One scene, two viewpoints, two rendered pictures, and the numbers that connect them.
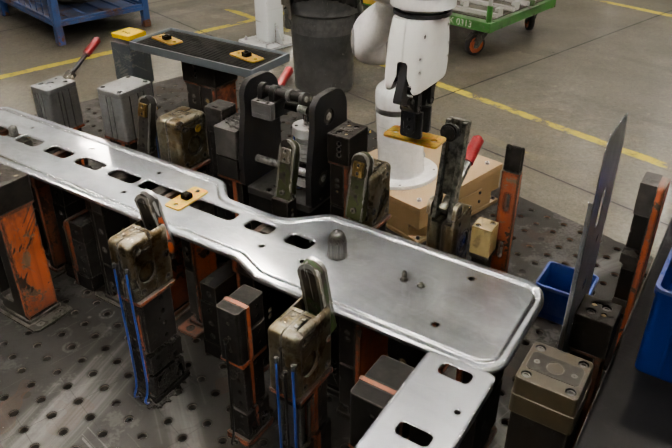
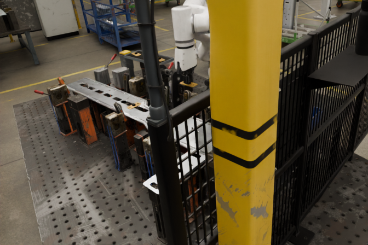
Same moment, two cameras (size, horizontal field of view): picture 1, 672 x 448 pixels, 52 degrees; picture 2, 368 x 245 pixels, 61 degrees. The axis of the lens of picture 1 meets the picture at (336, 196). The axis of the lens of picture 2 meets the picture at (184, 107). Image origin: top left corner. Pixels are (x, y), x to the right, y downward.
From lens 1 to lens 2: 59 cm
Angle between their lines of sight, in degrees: 12
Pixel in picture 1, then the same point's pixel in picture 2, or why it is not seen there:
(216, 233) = (139, 116)
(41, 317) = (92, 145)
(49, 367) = (92, 159)
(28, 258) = (87, 124)
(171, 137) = (132, 86)
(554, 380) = not seen: hidden behind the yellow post
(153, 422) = (120, 175)
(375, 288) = (182, 132)
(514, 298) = not seen: hidden behind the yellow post
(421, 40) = (182, 54)
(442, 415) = (187, 165)
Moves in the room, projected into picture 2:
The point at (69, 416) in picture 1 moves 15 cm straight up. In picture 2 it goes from (96, 173) to (90, 151)
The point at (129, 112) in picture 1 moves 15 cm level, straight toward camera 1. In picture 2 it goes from (121, 78) to (120, 87)
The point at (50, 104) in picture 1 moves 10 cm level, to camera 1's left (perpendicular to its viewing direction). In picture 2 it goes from (99, 76) to (86, 76)
